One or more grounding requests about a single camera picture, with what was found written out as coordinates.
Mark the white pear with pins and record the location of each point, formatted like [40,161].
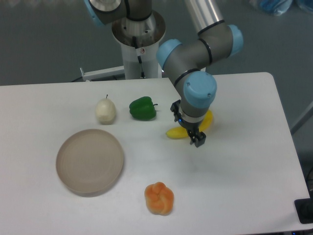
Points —
[105,111]

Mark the grey table leg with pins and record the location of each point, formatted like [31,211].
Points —
[302,119]

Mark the beige round plate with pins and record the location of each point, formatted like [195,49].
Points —
[90,162]

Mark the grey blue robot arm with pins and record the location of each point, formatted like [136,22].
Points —
[183,64]

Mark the orange knotted bread roll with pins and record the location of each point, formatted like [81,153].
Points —
[159,199]

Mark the black device at edge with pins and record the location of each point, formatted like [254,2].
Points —
[304,208]

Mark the green bell pepper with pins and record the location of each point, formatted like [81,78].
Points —
[143,109]

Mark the white metal bracket left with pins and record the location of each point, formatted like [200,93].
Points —
[102,75]

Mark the blue plastic bag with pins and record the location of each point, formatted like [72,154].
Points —
[275,7]

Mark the yellow banana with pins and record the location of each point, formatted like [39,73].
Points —
[180,132]

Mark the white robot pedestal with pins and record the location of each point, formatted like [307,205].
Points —
[139,42]

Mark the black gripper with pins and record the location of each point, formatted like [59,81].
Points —
[191,124]

